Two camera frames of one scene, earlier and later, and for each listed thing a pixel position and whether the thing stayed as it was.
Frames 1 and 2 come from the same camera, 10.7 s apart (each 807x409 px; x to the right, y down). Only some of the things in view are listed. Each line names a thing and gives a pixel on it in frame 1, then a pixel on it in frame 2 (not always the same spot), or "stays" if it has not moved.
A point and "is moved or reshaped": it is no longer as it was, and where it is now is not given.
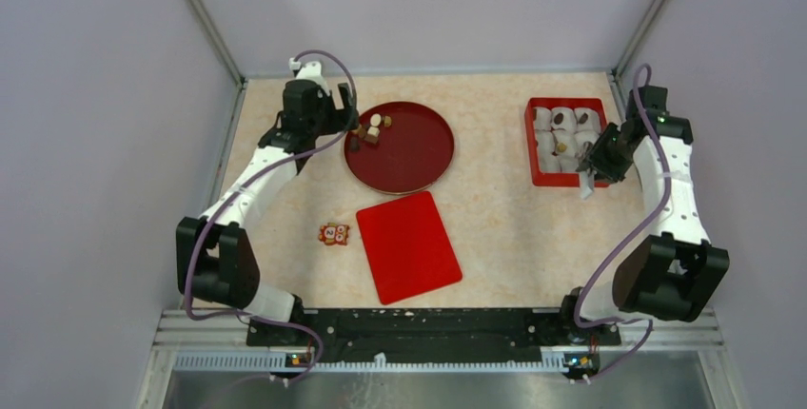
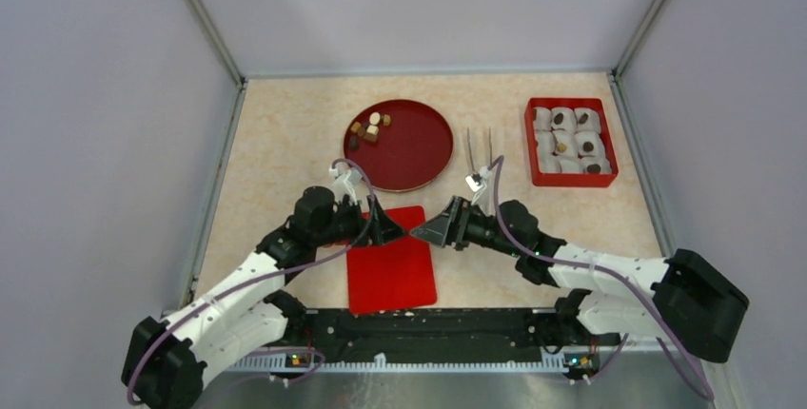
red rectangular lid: [408, 247] is moved or reshaped
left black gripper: [340, 114] -> [383, 228]
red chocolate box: [560, 179] stays
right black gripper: [598, 162] -> [441, 228]
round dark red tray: [411, 154] stays
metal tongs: [586, 184] -> [489, 146]
